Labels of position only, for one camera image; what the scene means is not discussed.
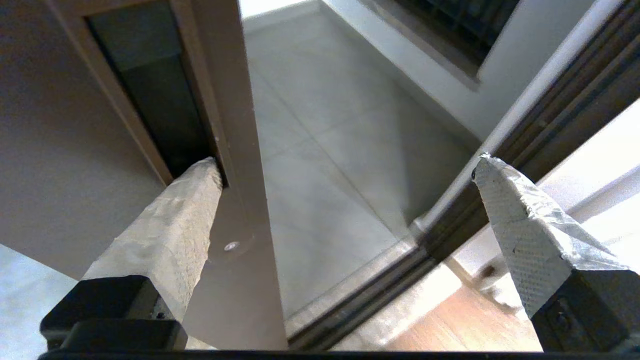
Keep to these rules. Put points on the brown-framed sliding glass door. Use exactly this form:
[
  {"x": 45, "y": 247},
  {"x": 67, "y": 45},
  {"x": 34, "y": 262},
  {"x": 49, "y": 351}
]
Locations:
[{"x": 235, "y": 100}]

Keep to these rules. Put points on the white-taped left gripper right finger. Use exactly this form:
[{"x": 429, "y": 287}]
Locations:
[{"x": 540, "y": 250}]

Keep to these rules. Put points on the dark brown door jamb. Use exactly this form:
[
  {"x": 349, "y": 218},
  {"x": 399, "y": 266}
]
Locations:
[{"x": 550, "y": 115}]

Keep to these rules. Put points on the short stone side sill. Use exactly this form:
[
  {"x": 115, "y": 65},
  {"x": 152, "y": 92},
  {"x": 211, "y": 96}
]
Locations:
[{"x": 425, "y": 37}]

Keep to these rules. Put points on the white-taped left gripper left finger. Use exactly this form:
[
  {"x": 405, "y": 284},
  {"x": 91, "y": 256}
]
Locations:
[{"x": 165, "y": 240}]

